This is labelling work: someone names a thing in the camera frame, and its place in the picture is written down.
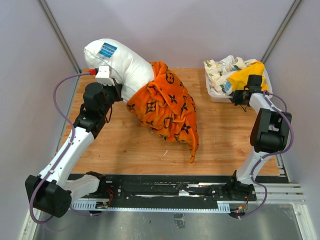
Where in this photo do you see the white plastic bin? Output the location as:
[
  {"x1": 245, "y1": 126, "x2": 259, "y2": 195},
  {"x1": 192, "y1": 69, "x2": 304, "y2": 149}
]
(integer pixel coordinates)
[{"x1": 205, "y1": 69, "x2": 273, "y2": 103}]

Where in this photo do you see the white pillow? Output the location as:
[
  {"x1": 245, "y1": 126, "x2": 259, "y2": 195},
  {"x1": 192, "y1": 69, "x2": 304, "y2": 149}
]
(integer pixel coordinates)
[{"x1": 84, "y1": 38, "x2": 155, "y2": 102}]

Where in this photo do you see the orange black-patterned plush pillowcase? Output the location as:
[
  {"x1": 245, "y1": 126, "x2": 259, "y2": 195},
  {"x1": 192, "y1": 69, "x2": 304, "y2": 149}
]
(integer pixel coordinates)
[{"x1": 126, "y1": 61, "x2": 199, "y2": 163}]

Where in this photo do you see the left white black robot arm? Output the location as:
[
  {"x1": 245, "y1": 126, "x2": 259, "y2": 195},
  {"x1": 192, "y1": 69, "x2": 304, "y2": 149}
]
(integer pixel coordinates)
[{"x1": 25, "y1": 82, "x2": 123, "y2": 223}]

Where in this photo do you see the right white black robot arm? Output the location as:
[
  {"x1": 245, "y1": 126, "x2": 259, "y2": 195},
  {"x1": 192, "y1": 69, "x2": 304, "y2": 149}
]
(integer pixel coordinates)
[{"x1": 224, "y1": 74, "x2": 293, "y2": 201}]

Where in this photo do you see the blue white pillow label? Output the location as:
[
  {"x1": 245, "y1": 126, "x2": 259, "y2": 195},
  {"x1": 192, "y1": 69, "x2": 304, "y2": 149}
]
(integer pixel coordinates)
[{"x1": 98, "y1": 42, "x2": 118, "y2": 59}]

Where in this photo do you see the yellow and white floral cloth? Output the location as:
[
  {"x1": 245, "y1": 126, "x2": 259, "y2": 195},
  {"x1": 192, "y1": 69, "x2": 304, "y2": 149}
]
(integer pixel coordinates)
[{"x1": 203, "y1": 55, "x2": 271, "y2": 96}]

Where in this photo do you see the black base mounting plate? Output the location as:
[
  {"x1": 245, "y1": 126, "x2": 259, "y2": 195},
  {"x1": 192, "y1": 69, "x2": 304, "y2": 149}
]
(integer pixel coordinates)
[{"x1": 67, "y1": 173, "x2": 287, "y2": 209}]

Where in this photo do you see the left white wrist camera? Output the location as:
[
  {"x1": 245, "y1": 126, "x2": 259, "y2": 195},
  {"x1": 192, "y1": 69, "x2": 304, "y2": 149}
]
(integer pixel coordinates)
[{"x1": 95, "y1": 66, "x2": 114, "y2": 86}]

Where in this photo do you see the right aluminium corner post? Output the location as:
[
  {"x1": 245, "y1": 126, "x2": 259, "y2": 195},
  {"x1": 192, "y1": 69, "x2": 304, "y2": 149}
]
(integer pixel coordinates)
[{"x1": 261, "y1": 0, "x2": 304, "y2": 63}]

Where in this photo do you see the aluminium corner post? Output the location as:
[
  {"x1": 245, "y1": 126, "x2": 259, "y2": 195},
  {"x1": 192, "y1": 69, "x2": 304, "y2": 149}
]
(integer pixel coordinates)
[
  {"x1": 36, "y1": 0, "x2": 82, "y2": 73},
  {"x1": 261, "y1": 0, "x2": 304, "y2": 63}
]

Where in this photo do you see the grey slotted cable duct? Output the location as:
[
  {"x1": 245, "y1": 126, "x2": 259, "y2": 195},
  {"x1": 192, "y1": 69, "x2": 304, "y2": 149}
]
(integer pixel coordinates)
[{"x1": 71, "y1": 198, "x2": 231, "y2": 214}]

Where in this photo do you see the left aluminium corner post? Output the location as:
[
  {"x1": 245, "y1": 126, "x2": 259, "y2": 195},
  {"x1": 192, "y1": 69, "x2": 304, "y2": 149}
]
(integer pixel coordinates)
[{"x1": 36, "y1": 0, "x2": 82, "y2": 73}]

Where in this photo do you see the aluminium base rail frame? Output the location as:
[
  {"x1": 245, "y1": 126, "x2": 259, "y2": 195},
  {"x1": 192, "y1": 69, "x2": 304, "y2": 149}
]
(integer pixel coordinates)
[{"x1": 18, "y1": 72, "x2": 318, "y2": 240}]

